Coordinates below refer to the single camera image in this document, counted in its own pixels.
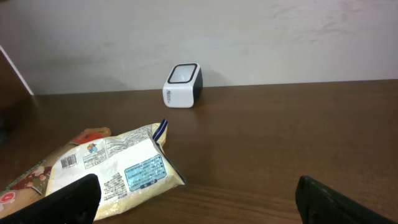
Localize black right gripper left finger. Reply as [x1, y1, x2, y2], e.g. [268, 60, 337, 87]
[1, 174, 101, 224]

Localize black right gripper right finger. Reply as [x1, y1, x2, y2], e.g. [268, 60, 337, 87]
[295, 175, 397, 224]

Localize orange spaghetti packet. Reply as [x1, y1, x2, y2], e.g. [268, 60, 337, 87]
[1, 127, 111, 218]

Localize white barcode scanner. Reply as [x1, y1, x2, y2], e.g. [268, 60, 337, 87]
[162, 63, 203, 108]

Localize yellow white snack bag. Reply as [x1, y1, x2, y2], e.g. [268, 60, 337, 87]
[45, 119, 186, 220]

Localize brown side panel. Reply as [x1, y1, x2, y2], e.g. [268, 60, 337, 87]
[0, 47, 34, 109]

